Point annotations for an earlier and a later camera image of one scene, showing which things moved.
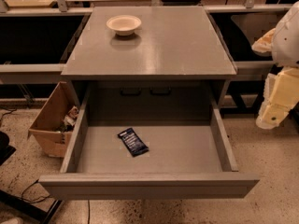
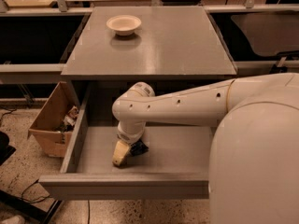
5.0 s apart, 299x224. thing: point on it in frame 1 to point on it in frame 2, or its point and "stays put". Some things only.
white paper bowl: (123, 24) stays put
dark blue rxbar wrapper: (133, 143) stays put
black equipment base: (6, 149) stays put
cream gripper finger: (280, 95) to (131, 110)
